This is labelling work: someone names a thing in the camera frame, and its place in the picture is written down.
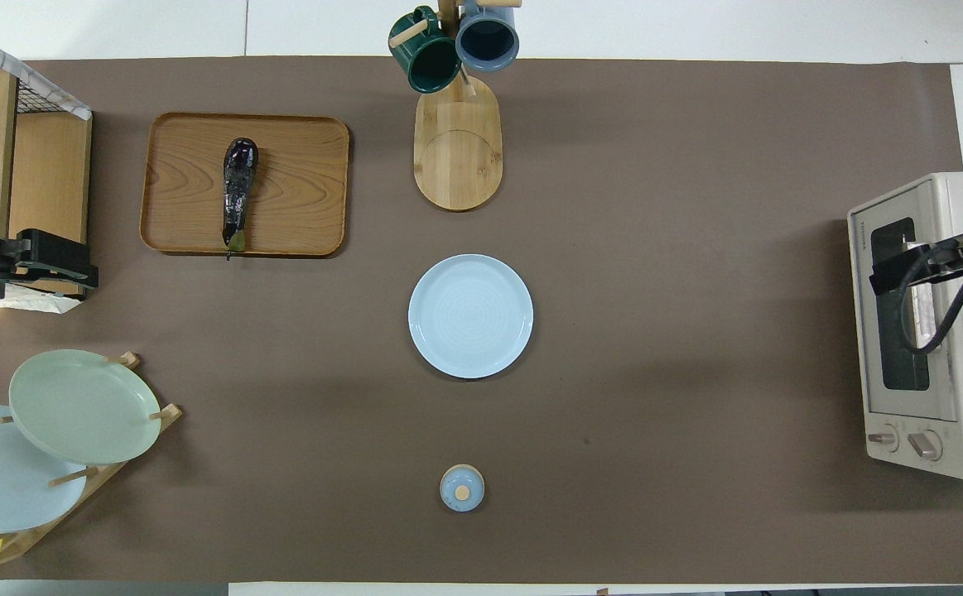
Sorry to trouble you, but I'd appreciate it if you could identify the blue mug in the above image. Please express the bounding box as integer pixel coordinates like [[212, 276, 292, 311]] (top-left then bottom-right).
[[455, 0, 521, 73]]

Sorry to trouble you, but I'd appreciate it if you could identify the wooden serving tray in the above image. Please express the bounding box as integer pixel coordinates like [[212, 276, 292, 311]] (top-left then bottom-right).
[[140, 112, 351, 258]]

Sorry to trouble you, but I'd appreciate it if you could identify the brown table mat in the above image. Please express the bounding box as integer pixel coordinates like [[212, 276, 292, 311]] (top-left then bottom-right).
[[0, 56, 963, 584]]

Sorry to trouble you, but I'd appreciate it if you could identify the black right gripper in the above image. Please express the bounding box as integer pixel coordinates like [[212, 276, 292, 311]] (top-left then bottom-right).
[[869, 232, 963, 296]]

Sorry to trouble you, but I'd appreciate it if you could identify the dark green mug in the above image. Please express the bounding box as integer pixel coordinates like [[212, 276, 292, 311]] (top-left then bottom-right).
[[388, 7, 462, 94]]

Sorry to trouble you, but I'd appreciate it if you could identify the dark purple eggplant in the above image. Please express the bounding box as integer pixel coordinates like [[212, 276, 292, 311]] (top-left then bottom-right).
[[221, 137, 259, 259]]

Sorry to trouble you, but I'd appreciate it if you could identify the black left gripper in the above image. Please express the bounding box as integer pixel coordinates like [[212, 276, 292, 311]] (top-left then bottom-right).
[[0, 229, 99, 299]]

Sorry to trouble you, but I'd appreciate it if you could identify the wooden mug tree stand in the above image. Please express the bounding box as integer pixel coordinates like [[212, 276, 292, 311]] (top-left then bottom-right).
[[390, 0, 523, 213]]

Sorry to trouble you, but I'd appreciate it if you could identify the pale green plate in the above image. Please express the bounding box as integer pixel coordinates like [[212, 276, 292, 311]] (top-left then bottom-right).
[[9, 348, 163, 466]]

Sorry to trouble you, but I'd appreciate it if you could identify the wooden plate rack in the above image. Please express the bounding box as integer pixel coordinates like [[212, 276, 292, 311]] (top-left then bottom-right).
[[0, 352, 184, 568]]

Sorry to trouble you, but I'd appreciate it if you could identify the wooden shelf with wire mesh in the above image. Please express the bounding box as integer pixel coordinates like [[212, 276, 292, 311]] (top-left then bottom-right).
[[0, 18, 93, 314]]

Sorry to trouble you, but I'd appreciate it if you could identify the pale blue large plate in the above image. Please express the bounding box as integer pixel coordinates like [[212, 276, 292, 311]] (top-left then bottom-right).
[[0, 404, 89, 533]]

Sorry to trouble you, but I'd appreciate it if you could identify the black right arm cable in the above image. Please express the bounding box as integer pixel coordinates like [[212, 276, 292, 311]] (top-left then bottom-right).
[[899, 236, 963, 353]]

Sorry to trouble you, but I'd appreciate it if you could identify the light blue ringed plate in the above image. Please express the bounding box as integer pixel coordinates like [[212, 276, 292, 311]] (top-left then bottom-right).
[[408, 253, 534, 380]]

